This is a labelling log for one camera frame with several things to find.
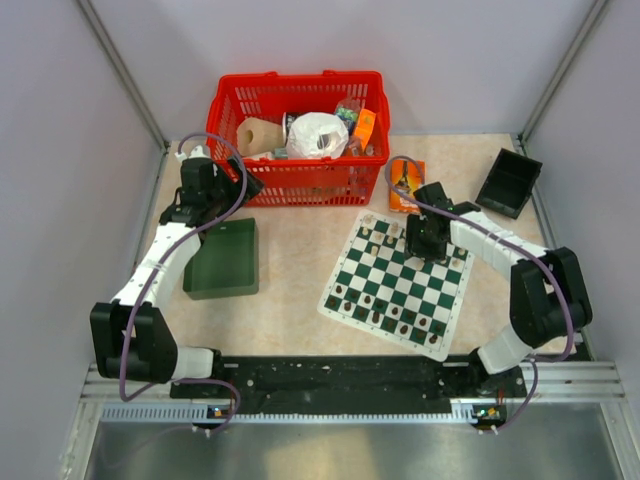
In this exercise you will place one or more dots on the orange small carton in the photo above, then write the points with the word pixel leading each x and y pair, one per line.
pixel 364 127

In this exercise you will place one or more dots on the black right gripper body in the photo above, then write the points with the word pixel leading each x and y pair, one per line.
pixel 419 240

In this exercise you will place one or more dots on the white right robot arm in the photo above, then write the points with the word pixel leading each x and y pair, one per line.
pixel 548 297

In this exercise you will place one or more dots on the white wrapped paper roll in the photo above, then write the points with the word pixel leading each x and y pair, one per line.
pixel 317 135

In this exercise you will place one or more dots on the brown toilet paper roll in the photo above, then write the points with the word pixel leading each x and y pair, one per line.
pixel 256 136

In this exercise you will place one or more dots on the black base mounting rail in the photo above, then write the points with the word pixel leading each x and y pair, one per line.
pixel 378 384

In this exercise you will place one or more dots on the red plastic shopping basket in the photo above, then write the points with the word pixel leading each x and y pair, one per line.
pixel 347 180

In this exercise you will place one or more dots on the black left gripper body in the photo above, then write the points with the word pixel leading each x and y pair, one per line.
pixel 225 192

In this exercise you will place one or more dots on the orange razor box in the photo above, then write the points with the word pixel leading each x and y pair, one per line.
pixel 406 177

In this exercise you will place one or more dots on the black plastic bin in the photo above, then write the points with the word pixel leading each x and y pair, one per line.
pixel 509 184

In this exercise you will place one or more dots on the green plastic tray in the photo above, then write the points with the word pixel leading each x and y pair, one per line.
pixel 227 263

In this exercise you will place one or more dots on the metal frame rail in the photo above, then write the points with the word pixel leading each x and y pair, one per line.
pixel 106 44

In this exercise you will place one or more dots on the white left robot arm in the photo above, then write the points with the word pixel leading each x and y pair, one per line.
pixel 131 338

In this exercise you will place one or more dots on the green white chess mat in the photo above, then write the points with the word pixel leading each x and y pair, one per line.
pixel 371 274

